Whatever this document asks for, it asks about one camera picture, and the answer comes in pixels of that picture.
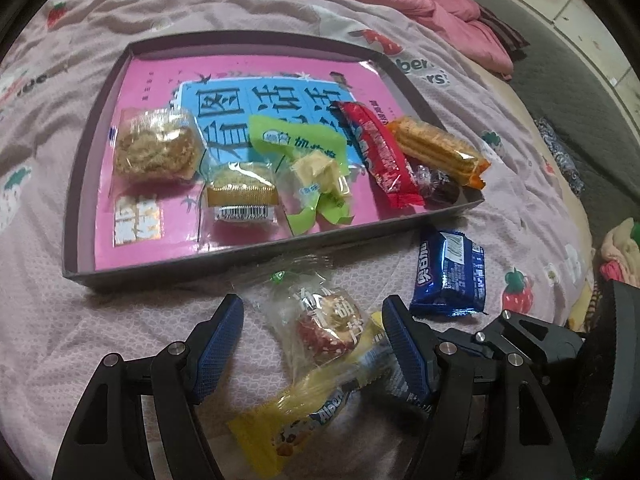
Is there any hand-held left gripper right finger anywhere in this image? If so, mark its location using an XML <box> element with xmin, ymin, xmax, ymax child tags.
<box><xmin>382</xmin><ymin>295</ymin><xmax>568</xmax><ymax>480</ymax></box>

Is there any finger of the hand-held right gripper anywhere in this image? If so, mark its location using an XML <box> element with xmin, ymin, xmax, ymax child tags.
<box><xmin>439</xmin><ymin>310</ymin><xmax>585</xmax><ymax>377</ymax></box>

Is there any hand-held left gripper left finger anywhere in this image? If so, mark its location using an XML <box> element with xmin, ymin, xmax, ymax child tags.
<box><xmin>52</xmin><ymin>294</ymin><xmax>246</xmax><ymax>480</ymax></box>

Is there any clear red haw snack packet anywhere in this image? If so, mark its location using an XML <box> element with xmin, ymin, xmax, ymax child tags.
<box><xmin>252</xmin><ymin>255</ymin><xmax>371</xmax><ymax>376</ymax></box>

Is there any blue cookie packet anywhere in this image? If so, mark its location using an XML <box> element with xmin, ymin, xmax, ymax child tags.
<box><xmin>409</xmin><ymin>230</ymin><xmax>488</xmax><ymax>317</ymax></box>

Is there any yellow candy packet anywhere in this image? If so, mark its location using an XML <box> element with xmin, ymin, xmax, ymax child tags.
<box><xmin>227</xmin><ymin>310</ymin><xmax>426</xmax><ymax>478</ymax></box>

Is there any small cake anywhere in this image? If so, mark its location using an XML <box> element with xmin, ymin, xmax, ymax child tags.
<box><xmin>202</xmin><ymin>161</ymin><xmax>281</xmax><ymax>226</ymax></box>

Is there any red snack bar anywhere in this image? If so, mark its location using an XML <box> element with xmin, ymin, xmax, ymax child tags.
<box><xmin>330</xmin><ymin>101</ymin><xmax>425</xmax><ymax>210</ymax></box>

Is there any orange wafer packet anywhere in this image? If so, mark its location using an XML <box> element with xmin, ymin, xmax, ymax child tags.
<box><xmin>387</xmin><ymin>116</ymin><xmax>492</xmax><ymax>190</ymax></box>

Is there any dark purple cardboard tray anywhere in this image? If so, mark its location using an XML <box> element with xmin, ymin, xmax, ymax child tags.
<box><xmin>62</xmin><ymin>30</ymin><xmax>487</xmax><ymax>295</ymax></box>

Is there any large meat floss cake packet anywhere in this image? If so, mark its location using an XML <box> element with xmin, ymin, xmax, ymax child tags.
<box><xmin>111</xmin><ymin>107</ymin><xmax>207</xmax><ymax>185</ymax></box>

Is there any green milk snack packet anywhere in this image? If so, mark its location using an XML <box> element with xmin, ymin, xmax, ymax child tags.
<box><xmin>249</xmin><ymin>114</ymin><xmax>353</xmax><ymax>237</ymax></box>

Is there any strawberry print bedsheet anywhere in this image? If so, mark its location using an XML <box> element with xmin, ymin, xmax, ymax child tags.
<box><xmin>0</xmin><ymin>0</ymin><xmax>601</xmax><ymax>480</ymax></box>

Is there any pink beige clothes pile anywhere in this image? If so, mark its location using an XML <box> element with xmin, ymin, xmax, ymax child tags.
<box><xmin>597</xmin><ymin>217</ymin><xmax>640</xmax><ymax>288</ymax></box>

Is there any pink book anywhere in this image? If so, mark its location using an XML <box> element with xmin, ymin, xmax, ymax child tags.
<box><xmin>92</xmin><ymin>52</ymin><xmax>451</xmax><ymax>271</ymax></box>

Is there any dark wrapped candy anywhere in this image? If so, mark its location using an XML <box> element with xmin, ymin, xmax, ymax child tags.
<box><xmin>412</xmin><ymin>165</ymin><xmax>463</xmax><ymax>207</ymax></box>

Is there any black white patterned cloth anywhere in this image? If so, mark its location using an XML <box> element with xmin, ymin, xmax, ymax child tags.
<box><xmin>534</xmin><ymin>117</ymin><xmax>586</xmax><ymax>197</ymax></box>

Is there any grey quilted mat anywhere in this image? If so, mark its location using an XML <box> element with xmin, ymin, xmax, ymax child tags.
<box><xmin>442</xmin><ymin>0</ymin><xmax>640</xmax><ymax>256</ymax></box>

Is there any maroon striped cloth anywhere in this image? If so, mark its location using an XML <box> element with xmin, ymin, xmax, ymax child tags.
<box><xmin>477</xmin><ymin>5</ymin><xmax>531</xmax><ymax>56</ymax></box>

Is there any tree print sliding door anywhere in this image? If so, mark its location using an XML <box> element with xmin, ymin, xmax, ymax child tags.
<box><xmin>497</xmin><ymin>0</ymin><xmax>640</xmax><ymax>141</ymax></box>

